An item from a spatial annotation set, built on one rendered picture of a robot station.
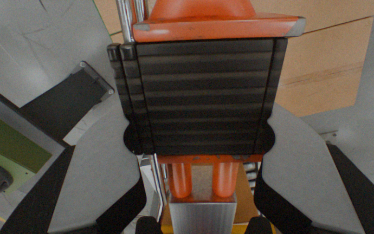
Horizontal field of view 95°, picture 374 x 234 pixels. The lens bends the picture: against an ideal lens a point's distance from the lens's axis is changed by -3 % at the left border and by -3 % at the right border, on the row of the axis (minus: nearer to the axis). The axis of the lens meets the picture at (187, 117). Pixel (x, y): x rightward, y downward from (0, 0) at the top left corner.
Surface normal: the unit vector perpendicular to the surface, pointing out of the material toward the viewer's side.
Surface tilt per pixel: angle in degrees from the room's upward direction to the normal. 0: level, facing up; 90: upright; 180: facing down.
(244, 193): 90
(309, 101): 0
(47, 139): 0
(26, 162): 90
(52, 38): 0
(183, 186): 26
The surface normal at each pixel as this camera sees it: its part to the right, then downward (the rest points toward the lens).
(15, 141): 0.80, -0.50
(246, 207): -0.25, -0.82
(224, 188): -0.02, 0.54
